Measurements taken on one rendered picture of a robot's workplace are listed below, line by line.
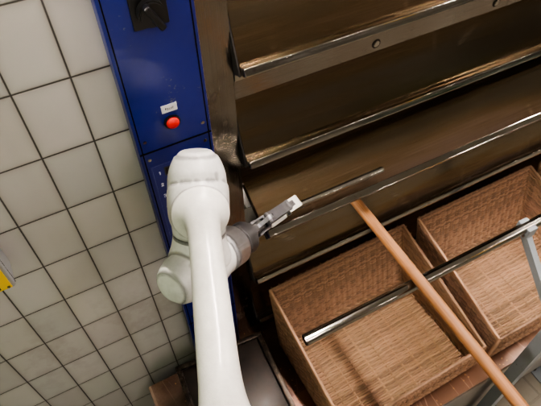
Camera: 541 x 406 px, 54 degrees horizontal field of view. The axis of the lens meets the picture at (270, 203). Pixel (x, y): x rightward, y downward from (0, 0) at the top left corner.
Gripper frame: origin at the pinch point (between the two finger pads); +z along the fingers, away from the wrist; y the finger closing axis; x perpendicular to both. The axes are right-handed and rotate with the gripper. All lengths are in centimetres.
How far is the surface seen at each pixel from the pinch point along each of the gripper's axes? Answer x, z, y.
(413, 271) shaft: 32.0, 16.1, -7.8
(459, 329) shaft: 47.4, 8.7, -12.2
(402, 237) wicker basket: 30, 68, 18
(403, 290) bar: 34.3, 13.6, -3.6
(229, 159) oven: -17.1, -6.7, -1.7
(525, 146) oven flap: 32, 106, -24
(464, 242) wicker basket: 49, 97, 15
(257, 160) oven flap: -12.6, -4.5, -6.4
